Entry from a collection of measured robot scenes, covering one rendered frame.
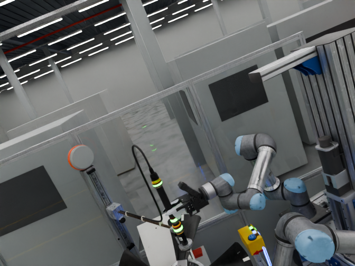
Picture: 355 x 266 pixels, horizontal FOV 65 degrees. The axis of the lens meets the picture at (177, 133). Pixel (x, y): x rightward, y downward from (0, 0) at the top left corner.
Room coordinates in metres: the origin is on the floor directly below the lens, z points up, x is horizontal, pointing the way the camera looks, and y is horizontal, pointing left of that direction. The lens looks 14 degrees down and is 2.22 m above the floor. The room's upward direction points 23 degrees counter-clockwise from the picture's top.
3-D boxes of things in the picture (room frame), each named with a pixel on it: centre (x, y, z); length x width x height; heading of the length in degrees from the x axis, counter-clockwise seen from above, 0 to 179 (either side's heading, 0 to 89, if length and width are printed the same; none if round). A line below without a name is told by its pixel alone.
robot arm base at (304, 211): (1.51, -0.54, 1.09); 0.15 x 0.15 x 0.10
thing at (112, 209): (1.65, 0.56, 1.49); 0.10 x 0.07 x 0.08; 39
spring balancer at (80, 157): (1.73, 0.62, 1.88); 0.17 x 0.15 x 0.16; 94
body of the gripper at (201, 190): (1.20, 0.05, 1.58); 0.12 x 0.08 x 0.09; 104
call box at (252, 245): (1.49, -0.17, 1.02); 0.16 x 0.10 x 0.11; 4
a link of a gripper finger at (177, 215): (1.15, 0.15, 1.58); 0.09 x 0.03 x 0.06; 113
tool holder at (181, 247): (1.17, 0.18, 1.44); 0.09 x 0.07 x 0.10; 39
